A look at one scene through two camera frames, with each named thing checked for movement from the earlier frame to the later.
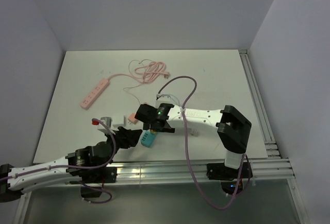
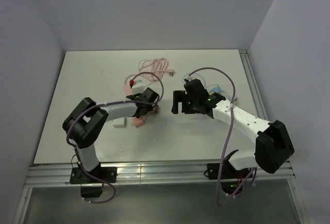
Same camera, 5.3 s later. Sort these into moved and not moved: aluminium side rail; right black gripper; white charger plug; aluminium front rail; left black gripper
Moved: right black gripper; left black gripper
Not moved: white charger plug; aluminium side rail; aluminium front rail
